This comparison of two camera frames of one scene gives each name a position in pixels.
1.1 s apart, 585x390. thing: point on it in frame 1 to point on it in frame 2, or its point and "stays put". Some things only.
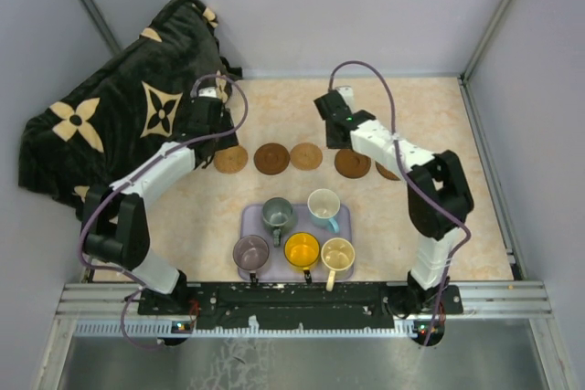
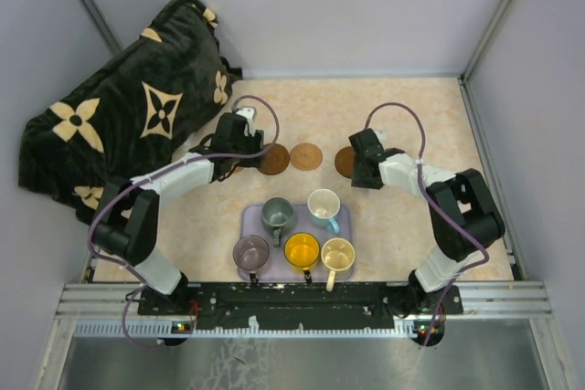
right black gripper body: [329, 142] to [358, 176]
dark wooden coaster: [352, 164] stays put
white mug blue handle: [323, 207] stays put
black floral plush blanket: [118, 116] stays put
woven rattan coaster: [306, 156] stays put
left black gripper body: [228, 141] to [250, 145]
